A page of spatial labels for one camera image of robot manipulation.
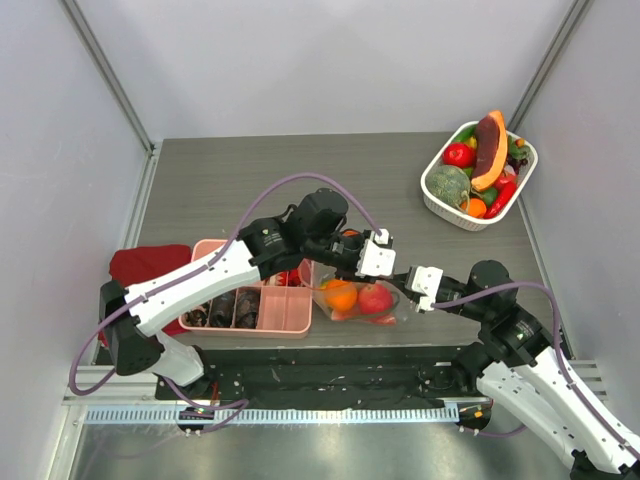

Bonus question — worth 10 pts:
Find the toy red pomegranate apple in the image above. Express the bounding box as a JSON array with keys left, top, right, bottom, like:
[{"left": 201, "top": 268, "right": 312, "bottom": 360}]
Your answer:
[{"left": 357, "top": 284, "right": 394, "bottom": 315}]

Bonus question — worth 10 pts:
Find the clear orange zip top bag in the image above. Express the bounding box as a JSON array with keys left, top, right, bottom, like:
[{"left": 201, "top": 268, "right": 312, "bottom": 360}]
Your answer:
[{"left": 308, "top": 264, "right": 408, "bottom": 326}]

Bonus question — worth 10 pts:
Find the toy orange fruit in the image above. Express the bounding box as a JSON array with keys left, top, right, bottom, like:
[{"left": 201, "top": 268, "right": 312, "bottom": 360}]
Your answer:
[{"left": 323, "top": 279, "right": 358, "bottom": 313}]

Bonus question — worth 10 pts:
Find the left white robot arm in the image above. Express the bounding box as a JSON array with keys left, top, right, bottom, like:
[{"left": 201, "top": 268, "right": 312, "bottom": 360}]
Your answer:
[{"left": 101, "top": 188, "right": 376, "bottom": 399}]

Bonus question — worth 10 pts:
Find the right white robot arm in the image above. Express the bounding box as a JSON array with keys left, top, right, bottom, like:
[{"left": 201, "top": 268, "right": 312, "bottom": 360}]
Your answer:
[{"left": 390, "top": 260, "right": 639, "bottom": 479}]

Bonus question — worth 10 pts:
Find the red folded sock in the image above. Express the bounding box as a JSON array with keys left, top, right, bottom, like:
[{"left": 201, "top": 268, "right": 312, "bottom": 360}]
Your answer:
[{"left": 276, "top": 269, "right": 302, "bottom": 287}]

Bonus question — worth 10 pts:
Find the white plastic fruit basket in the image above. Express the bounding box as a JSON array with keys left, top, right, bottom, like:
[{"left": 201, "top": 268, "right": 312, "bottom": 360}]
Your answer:
[{"left": 420, "top": 120, "right": 538, "bottom": 232}]

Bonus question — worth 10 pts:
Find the pink divided organizer box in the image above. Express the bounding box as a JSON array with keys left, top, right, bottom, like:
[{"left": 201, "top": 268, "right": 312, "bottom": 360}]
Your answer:
[{"left": 178, "top": 260, "right": 313, "bottom": 339}]

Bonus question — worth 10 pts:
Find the small toy orange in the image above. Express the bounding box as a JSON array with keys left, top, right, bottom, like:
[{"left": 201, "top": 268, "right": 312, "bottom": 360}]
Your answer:
[{"left": 460, "top": 197, "right": 487, "bottom": 219}]

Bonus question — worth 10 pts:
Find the toy green melon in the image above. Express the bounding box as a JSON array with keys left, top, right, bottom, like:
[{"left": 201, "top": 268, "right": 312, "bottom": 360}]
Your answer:
[{"left": 426, "top": 165, "right": 471, "bottom": 210}]

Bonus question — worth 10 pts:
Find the toy red chili pepper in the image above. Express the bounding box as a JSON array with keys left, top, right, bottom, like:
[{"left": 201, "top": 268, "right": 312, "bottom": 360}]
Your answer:
[{"left": 484, "top": 182, "right": 517, "bottom": 219}]

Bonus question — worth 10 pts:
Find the brown blue floral rolled tie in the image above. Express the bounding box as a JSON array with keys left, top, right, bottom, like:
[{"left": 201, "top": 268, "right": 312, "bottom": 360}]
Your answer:
[{"left": 208, "top": 291, "right": 236, "bottom": 328}]

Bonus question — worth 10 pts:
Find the toy green pepper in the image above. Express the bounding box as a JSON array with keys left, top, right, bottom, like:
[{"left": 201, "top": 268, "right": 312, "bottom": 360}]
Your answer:
[{"left": 452, "top": 124, "right": 476, "bottom": 144}]

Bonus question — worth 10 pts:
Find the rose pattern rolled tie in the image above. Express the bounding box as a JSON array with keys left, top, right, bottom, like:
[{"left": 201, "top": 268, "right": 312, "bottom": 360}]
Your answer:
[{"left": 184, "top": 304, "right": 209, "bottom": 327}]

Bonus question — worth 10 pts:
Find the red folded cloth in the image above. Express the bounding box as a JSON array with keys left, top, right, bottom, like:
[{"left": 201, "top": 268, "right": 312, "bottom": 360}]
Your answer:
[{"left": 97, "top": 243, "right": 194, "bottom": 346}]

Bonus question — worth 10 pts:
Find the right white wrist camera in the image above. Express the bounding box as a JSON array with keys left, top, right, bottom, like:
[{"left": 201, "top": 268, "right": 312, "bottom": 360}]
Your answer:
[{"left": 405, "top": 266, "right": 443, "bottom": 313}]

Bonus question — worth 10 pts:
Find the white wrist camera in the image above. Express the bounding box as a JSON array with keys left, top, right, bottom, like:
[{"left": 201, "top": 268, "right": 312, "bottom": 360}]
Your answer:
[
  {"left": 356, "top": 229, "right": 396, "bottom": 278},
  {"left": 405, "top": 266, "right": 443, "bottom": 313}
]

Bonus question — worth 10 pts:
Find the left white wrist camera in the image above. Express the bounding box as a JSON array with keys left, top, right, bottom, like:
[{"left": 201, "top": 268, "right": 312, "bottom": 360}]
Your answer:
[{"left": 356, "top": 229, "right": 396, "bottom": 278}]

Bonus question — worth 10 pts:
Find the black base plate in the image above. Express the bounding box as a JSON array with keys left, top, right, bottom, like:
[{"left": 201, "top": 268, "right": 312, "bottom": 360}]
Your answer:
[{"left": 181, "top": 343, "right": 498, "bottom": 411}]

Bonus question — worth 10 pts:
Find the white slotted cable duct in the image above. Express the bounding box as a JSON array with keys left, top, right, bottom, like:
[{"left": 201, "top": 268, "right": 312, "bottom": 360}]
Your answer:
[{"left": 84, "top": 404, "right": 459, "bottom": 426}]

